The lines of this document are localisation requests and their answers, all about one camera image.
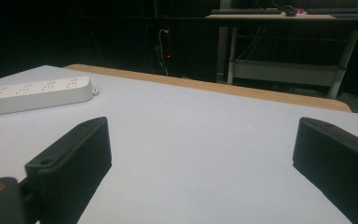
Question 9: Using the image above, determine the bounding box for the white hanging cable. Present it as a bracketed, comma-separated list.
[157, 29, 170, 77]

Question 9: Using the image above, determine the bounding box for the white power strip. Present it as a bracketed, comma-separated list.
[0, 76, 100, 119]

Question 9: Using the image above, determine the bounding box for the black keyboard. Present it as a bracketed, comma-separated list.
[210, 7, 283, 16]
[305, 7, 358, 16]

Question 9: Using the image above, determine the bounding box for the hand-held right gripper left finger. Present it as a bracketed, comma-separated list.
[24, 116, 113, 224]

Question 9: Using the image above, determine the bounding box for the white table mat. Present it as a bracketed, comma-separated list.
[0, 64, 358, 224]

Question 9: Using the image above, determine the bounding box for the background desk with white frame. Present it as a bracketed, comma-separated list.
[205, 11, 358, 100]

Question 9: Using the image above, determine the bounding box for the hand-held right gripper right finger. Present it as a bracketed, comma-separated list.
[292, 117, 358, 224]

